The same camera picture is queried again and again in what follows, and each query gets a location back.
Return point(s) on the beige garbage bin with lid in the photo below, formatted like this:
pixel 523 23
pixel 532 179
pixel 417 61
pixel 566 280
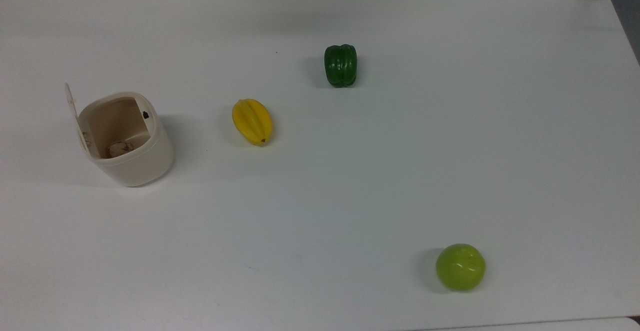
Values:
pixel 145 166

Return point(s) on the yellow toy star fruit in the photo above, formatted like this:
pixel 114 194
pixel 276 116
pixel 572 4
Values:
pixel 252 121

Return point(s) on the green toy bell pepper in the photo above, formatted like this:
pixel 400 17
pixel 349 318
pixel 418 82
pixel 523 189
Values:
pixel 340 66

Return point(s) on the light green toy apple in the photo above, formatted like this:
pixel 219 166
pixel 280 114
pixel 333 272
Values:
pixel 460 267

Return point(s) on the crumpled beige paper ball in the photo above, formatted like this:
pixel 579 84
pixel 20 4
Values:
pixel 121 148

